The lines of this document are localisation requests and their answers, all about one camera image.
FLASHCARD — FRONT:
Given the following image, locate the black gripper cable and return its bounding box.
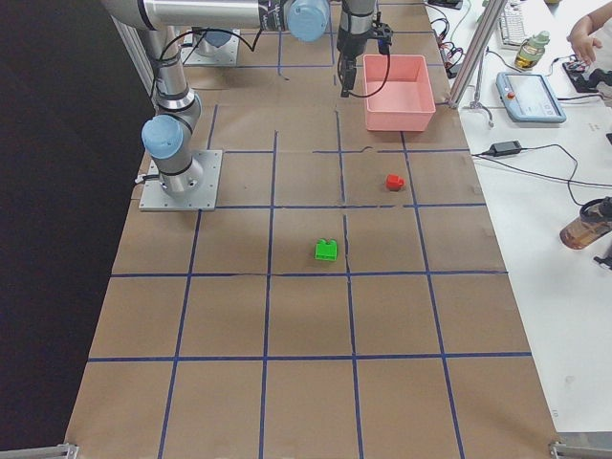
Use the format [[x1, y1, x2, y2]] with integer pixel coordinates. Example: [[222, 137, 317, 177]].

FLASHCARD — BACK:
[[341, 47, 391, 99]]

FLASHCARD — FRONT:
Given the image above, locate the green toy block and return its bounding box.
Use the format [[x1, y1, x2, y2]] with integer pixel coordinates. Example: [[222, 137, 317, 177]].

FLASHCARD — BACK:
[[315, 238, 338, 262]]

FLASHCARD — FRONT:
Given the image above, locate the green tea bottle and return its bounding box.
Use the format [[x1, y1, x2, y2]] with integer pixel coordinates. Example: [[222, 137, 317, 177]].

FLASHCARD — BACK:
[[514, 31, 550, 71]]

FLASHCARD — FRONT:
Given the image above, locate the teach pendant tablet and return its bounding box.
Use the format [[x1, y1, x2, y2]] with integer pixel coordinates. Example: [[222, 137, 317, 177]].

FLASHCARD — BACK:
[[495, 72, 566, 124]]

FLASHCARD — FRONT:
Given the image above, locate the person hand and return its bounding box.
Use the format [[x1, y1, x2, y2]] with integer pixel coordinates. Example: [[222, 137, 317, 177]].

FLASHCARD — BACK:
[[567, 16, 602, 64]]

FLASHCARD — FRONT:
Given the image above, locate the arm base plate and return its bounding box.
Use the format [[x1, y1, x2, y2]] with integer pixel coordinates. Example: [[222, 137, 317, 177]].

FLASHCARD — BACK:
[[139, 150, 223, 211], [182, 28, 239, 67]]

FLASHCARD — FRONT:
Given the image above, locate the red toy block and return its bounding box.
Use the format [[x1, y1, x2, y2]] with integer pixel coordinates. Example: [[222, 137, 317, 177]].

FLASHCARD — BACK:
[[385, 174, 405, 191]]

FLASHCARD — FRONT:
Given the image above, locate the black power adapter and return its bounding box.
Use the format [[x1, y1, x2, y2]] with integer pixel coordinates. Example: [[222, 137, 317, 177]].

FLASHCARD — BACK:
[[486, 141, 523, 158]]

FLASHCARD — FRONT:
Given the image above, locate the white keyboard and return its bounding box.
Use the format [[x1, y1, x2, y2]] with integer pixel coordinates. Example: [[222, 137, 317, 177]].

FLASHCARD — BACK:
[[498, 1, 527, 50]]

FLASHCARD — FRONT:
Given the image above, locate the pink plastic box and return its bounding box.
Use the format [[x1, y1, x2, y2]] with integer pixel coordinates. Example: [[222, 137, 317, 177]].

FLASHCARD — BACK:
[[364, 55, 436, 132]]

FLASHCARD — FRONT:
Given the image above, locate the brown drink bottle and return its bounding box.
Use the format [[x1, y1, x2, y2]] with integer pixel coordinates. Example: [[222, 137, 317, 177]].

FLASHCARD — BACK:
[[559, 197, 611, 250]]

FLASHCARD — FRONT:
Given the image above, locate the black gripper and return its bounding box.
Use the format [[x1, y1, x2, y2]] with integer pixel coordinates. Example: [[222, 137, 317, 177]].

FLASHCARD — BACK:
[[337, 8, 393, 59]]

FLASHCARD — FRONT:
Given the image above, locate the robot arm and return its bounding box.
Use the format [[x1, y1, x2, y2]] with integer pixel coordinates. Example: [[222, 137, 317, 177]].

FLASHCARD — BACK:
[[102, 1, 330, 197], [192, 1, 393, 60]]

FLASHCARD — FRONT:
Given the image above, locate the aluminium frame post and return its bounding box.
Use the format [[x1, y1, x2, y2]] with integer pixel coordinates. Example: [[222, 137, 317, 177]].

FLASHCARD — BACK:
[[448, 0, 506, 108]]

